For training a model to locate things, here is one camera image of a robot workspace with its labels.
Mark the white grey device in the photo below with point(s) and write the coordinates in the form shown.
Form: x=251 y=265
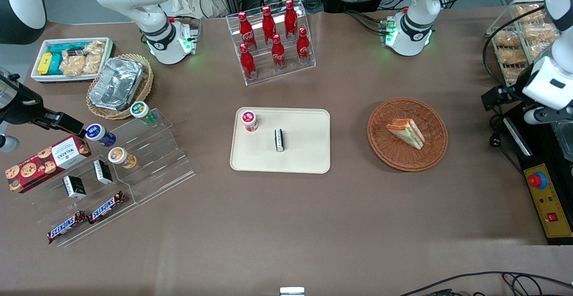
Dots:
x=292 y=291

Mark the green-capped small bottle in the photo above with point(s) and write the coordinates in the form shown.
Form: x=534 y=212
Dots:
x=143 y=112

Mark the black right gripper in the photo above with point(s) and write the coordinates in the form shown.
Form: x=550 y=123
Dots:
x=22 y=106

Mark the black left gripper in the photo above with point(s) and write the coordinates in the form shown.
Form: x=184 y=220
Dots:
x=511 y=92

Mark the aluminium foil tray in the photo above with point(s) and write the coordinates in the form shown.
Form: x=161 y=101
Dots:
x=117 y=83

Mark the Snickers chocolate bar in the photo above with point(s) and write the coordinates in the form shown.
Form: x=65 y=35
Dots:
x=106 y=207
x=66 y=226

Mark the black control unit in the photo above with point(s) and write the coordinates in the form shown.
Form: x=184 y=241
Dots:
x=537 y=152

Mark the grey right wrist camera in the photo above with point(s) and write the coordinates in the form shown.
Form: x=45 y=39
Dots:
x=8 y=143

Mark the clear plastic container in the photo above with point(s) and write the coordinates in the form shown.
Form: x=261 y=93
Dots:
x=565 y=141

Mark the teal snack packet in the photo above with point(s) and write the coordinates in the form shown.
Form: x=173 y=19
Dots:
x=60 y=47
x=56 y=65

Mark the red Coca-Cola bottle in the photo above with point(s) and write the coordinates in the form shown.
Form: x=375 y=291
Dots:
x=268 y=25
x=278 y=54
x=246 y=32
x=303 y=47
x=291 y=18
x=247 y=63

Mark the clear bag of cookies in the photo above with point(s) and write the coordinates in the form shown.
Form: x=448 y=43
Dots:
x=72 y=65
x=95 y=47
x=93 y=63

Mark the red Walkers shortbread box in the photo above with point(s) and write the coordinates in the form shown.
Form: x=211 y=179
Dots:
x=44 y=164

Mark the packaged bread pastry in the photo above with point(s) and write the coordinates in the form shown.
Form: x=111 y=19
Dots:
x=506 y=38
x=515 y=75
x=544 y=32
x=528 y=11
x=512 y=56

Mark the clear acrylic stepped shelf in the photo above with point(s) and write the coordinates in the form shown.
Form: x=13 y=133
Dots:
x=156 y=161

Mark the white rectangular snack bin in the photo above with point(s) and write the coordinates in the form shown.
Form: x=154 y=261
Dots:
x=35 y=70

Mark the orange-capped small bottle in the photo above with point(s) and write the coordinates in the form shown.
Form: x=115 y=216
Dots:
x=121 y=157

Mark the yellow snack packet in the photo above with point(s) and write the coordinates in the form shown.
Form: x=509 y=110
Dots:
x=44 y=63

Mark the clear bread display rack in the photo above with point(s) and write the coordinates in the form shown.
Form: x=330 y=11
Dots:
x=491 y=29

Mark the small black box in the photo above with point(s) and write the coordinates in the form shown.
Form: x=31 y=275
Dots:
x=74 y=187
x=279 y=140
x=103 y=172

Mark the beige plastic tray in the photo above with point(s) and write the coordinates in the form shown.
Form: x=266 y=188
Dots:
x=304 y=152

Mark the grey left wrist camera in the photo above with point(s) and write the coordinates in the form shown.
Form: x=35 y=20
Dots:
x=539 y=115

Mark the clear acrylic bottle rack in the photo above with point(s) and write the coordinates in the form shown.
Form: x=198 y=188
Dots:
x=277 y=75

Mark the red-capped small bottle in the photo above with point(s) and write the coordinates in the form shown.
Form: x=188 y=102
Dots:
x=250 y=121

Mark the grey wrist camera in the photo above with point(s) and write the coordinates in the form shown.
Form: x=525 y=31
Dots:
x=539 y=115
x=8 y=143

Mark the yellow emergency stop box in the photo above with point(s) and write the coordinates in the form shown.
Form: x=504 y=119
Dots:
x=553 y=206

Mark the round brown wicker basket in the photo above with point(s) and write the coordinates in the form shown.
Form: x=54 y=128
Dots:
x=389 y=152

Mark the triangular sandwich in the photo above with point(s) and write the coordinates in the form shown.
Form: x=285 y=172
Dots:
x=406 y=132

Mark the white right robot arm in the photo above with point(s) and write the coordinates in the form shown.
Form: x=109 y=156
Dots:
x=156 y=40

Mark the oval light wicker basket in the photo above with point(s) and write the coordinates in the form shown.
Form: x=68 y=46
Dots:
x=145 y=85

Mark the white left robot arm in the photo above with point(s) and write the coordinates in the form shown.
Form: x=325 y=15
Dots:
x=416 y=27

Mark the purple-capped small bottle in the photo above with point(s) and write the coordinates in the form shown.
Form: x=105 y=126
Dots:
x=100 y=135

